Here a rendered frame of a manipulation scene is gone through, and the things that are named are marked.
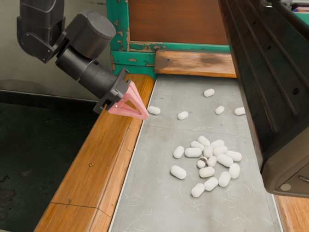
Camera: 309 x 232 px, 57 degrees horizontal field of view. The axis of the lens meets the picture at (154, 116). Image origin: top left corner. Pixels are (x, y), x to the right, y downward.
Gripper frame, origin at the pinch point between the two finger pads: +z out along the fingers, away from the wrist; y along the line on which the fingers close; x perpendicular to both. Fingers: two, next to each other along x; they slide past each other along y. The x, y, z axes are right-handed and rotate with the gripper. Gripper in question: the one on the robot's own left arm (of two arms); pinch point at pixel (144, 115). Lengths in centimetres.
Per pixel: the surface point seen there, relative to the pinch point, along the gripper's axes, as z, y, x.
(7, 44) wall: -70, 135, 109
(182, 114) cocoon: 12.6, 17.5, 3.1
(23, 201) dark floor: 1, 40, 113
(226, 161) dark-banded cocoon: 20.2, -0.4, -3.9
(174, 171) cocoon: 12.0, -4.9, 3.2
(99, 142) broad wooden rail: -2.3, 1.4, 14.4
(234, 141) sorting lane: 23.9, 9.7, -4.5
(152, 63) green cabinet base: 0.8, 41.9, 7.7
